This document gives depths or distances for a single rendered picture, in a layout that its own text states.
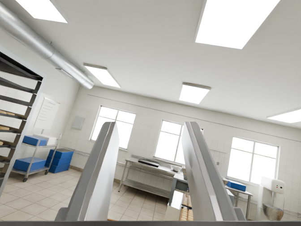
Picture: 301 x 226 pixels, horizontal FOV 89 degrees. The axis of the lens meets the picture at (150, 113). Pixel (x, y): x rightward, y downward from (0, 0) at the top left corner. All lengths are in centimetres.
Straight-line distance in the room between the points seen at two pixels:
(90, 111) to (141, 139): 213
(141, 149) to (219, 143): 249
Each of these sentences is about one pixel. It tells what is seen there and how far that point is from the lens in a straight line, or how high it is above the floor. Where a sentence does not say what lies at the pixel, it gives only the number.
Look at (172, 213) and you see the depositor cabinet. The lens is 227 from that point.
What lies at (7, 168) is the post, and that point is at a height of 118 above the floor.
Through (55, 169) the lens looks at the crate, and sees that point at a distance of 540.
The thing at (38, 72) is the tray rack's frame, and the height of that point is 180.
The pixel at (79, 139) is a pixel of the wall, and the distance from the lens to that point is 599.
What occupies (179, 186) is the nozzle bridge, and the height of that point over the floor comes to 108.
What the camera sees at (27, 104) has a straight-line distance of 129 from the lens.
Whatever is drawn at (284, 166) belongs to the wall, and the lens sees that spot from 626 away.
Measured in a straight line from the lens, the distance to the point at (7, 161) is 132.
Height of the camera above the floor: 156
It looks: 10 degrees up
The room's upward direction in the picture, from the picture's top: 14 degrees clockwise
